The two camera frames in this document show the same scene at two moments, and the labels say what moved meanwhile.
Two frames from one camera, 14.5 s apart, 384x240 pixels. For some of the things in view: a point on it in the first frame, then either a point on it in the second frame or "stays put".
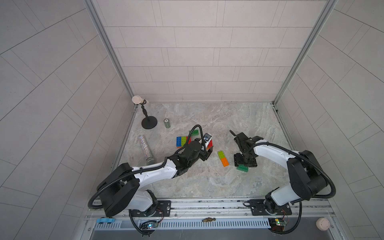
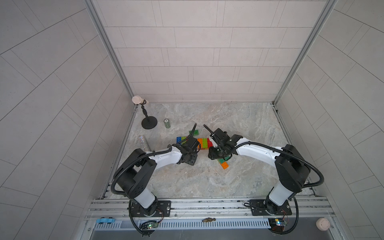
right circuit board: (277, 225) stays put
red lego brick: (210, 144) stays put
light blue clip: (105, 220) stays put
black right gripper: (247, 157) → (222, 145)
